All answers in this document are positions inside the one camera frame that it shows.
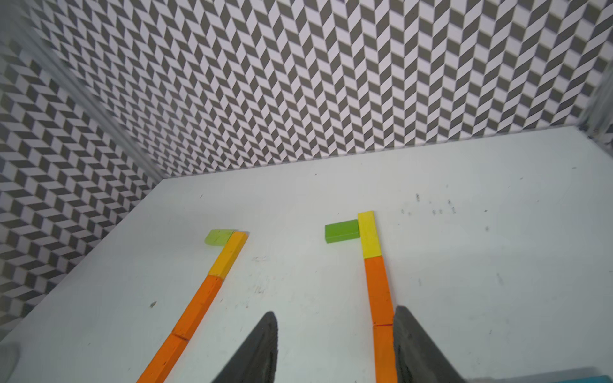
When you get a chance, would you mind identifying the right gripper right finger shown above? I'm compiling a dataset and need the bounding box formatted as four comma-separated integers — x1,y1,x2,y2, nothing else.
393,306,465,383

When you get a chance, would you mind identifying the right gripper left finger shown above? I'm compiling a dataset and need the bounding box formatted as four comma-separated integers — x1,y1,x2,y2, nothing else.
213,311,278,383

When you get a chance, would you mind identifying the orange vertical block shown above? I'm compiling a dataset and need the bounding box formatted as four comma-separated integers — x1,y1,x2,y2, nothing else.
172,275,223,341

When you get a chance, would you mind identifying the orange diagonal block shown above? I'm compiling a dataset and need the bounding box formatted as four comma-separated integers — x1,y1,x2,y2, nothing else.
137,334,188,383

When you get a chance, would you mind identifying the yellow-orange block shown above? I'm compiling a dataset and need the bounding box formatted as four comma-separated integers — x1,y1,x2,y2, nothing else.
208,231,248,279

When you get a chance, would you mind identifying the light green small block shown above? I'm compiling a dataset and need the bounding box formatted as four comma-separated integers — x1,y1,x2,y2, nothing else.
204,229,235,247

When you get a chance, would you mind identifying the yellow block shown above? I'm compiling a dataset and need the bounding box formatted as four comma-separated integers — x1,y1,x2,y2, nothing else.
358,211,382,259

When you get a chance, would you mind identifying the teal block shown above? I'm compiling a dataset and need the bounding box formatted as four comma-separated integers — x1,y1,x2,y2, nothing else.
557,375,613,383

